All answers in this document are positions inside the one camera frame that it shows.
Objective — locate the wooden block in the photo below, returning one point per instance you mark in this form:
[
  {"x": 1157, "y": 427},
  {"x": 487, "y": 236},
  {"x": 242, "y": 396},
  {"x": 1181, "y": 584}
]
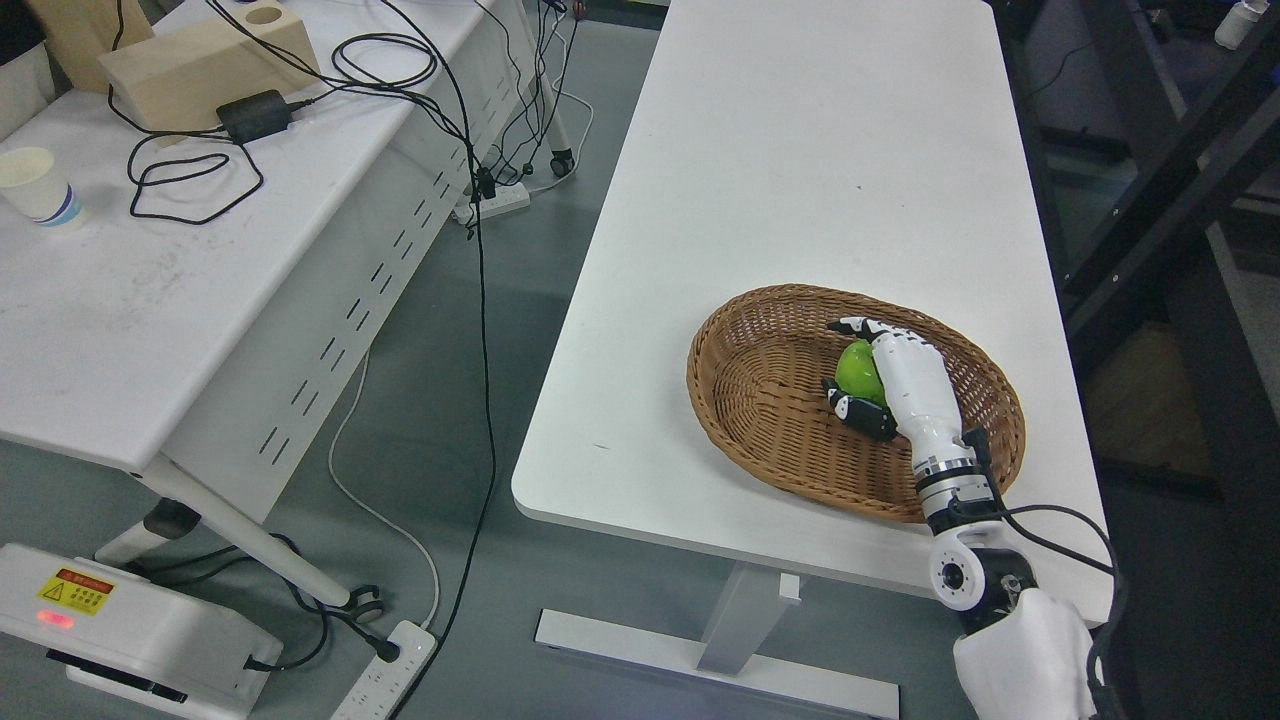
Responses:
[{"x": 179, "y": 79}]

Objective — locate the green apple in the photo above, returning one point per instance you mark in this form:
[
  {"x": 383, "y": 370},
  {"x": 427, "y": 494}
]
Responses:
[{"x": 856, "y": 373}]

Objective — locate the black metal shelf rack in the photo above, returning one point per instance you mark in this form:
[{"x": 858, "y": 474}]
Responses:
[{"x": 1153, "y": 154}]

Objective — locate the white power strip floor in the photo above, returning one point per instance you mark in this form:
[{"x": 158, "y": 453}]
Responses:
[{"x": 380, "y": 690}]

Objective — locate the black power adapter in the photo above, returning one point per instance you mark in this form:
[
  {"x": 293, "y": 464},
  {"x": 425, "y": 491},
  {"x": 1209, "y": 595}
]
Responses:
[{"x": 256, "y": 116}]

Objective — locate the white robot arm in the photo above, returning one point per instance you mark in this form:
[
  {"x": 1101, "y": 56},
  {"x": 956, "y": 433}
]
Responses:
[{"x": 1023, "y": 652}]

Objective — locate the white folding table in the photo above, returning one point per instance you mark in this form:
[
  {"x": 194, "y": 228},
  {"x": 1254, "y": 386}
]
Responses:
[{"x": 196, "y": 337}]

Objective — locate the brown wicker basket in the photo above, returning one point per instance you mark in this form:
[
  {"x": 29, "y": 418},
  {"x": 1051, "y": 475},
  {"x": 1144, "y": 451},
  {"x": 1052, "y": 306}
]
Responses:
[{"x": 753, "y": 377}]

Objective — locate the paper cup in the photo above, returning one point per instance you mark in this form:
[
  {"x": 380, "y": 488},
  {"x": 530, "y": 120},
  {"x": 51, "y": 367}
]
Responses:
[{"x": 32, "y": 183}]

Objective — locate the white power strip far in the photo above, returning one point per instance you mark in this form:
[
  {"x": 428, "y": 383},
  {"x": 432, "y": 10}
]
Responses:
[{"x": 505, "y": 200}]

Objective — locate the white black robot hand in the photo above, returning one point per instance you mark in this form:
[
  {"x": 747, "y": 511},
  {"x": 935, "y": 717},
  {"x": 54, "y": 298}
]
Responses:
[{"x": 918, "y": 392}]

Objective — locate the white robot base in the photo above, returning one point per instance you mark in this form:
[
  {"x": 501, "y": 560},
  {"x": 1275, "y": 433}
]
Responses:
[{"x": 123, "y": 635}]

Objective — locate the white standing desk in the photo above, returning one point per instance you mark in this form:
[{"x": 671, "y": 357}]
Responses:
[{"x": 867, "y": 146}]

